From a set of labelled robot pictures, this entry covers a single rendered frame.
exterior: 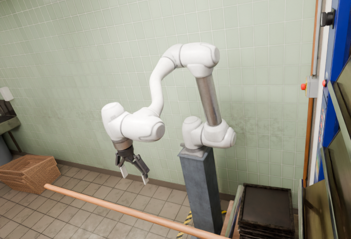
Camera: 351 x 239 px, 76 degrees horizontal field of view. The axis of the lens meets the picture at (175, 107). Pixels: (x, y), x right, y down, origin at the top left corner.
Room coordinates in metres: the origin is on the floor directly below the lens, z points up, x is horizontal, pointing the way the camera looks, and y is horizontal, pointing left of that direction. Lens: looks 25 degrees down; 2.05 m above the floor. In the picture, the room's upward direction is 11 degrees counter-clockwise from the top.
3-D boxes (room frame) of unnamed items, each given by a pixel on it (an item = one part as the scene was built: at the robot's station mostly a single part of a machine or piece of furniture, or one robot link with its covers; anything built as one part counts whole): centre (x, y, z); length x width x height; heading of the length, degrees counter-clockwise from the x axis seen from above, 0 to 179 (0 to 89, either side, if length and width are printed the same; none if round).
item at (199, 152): (1.46, -0.07, 1.03); 0.22 x 0.18 x 0.06; 56
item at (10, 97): (3.32, 2.41, 1.28); 0.09 x 0.09 x 0.20; 60
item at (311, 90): (1.18, -0.81, 1.46); 0.10 x 0.07 x 0.10; 150
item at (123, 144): (0.90, 0.27, 1.53); 0.09 x 0.09 x 0.06
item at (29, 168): (2.76, 2.25, 0.32); 0.56 x 0.49 x 0.28; 68
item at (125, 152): (0.90, 0.27, 1.45); 0.08 x 0.07 x 0.09; 56
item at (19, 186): (2.76, 2.27, 0.14); 0.56 x 0.49 x 0.28; 66
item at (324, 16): (0.80, -0.58, 1.92); 0.06 x 0.04 x 0.11; 150
